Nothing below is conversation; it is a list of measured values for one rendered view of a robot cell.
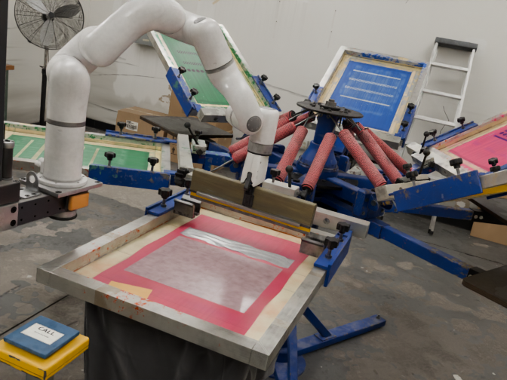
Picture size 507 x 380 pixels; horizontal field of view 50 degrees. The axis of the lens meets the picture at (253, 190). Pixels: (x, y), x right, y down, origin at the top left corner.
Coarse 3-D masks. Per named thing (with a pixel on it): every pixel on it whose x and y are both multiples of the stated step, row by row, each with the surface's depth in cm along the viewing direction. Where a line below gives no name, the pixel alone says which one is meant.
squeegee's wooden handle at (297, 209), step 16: (192, 176) 172; (208, 176) 170; (224, 176) 170; (208, 192) 171; (224, 192) 169; (240, 192) 167; (256, 192) 165; (272, 192) 164; (256, 208) 167; (272, 208) 165; (288, 208) 163; (304, 208) 161; (304, 224) 162
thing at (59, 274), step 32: (128, 224) 160; (160, 224) 172; (256, 224) 187; (64, 256) 134; (96, 256) 142; (64, 288) 125; (96, 288) 122; (160, 320) 117; (192, 320) 116; (288, 320) 123; (224, 352) 113; (256, 352) 110
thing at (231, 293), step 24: (264, 240) 176; (216, 264) 152; (240, 264) 155; (264, 264) 158; (192, 288) 137; (216, 288) 139; (240, 288) 141; (264, 288) 144; (192, 312) 126; (216, 312) 128; (240, 312) 130
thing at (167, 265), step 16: (192, 224) 178; (208, 224) 180; (224, 224) 183; (160, 240) 162; (176, 240) 164; (192, 240) 166; (240, 240) 172; (144, 256) 149; (160, 256) 151; (176, 256) 153; (192, 256) 155; (208, 256) 156; (112, 272) 138; (128, 272) 139; (144, 272) 141; (160, 272) 142; (176, 272) 144; (192, 272) 145; (160, 288) 134; (176, 288) 136
